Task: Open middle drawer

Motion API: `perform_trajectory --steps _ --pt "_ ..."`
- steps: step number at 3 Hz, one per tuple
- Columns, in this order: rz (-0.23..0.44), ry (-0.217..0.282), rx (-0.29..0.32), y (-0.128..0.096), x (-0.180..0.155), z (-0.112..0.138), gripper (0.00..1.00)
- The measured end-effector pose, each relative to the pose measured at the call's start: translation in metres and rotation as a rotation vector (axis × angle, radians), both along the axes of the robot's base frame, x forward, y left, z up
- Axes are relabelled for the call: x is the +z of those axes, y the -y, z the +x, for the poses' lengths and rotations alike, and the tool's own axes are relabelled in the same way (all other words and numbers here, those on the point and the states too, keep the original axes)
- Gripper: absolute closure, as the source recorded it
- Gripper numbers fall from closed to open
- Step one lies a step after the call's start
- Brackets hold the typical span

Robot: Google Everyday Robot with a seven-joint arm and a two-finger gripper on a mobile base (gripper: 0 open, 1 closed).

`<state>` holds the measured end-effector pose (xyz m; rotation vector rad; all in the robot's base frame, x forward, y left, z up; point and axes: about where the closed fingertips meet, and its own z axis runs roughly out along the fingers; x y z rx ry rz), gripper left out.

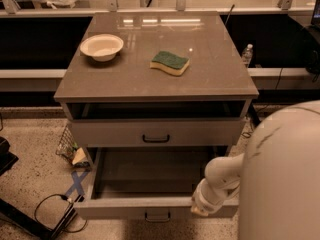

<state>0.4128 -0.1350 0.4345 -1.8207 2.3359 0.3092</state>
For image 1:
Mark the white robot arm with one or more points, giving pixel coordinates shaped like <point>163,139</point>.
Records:
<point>277,178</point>

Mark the black metal stand base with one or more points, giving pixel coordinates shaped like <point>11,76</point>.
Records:
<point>33,226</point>

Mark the white paper bowl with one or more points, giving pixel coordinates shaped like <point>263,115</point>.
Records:
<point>102,47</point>

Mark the green yellow sponge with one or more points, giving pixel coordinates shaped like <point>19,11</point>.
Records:
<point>169,63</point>

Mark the grey top drawer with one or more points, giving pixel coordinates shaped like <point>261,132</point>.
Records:
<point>150,133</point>

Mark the blue tape cross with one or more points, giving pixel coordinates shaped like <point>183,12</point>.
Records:
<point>77,178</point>

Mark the grey drawer cabinet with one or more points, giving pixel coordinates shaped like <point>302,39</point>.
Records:
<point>215,86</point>

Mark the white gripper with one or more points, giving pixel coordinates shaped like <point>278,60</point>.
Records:
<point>202,201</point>

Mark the grey drawer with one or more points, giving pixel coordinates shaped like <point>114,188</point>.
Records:
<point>150,133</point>
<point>143,183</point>

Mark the wire mesh basket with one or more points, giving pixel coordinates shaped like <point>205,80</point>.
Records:
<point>69,150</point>

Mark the black table leg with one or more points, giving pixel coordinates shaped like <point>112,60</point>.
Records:
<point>254,116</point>

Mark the clear plastic water bottle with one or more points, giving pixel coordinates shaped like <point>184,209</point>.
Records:
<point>247,55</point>

